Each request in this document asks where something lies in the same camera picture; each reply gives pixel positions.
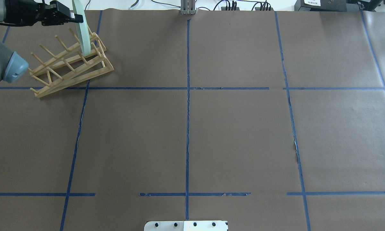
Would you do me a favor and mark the light green plate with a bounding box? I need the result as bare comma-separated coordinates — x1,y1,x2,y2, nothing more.
72,0,91,56

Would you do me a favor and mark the wooden dish rack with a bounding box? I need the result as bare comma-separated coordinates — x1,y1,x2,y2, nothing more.
28,28,114,98

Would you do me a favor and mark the orange black power strip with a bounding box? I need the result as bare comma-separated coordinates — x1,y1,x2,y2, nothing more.
220,0,239,11

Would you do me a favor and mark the brown paper table cover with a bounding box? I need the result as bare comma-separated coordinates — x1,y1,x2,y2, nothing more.
0,9,385,231

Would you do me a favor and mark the black box with label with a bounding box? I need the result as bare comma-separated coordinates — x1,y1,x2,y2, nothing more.
294,0,347,12

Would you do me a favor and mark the aluminium frame post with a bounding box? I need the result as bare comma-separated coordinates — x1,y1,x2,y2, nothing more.
180,0,196,15

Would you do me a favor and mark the white pedestal column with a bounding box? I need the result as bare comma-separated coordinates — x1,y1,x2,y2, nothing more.
144,220,229,231

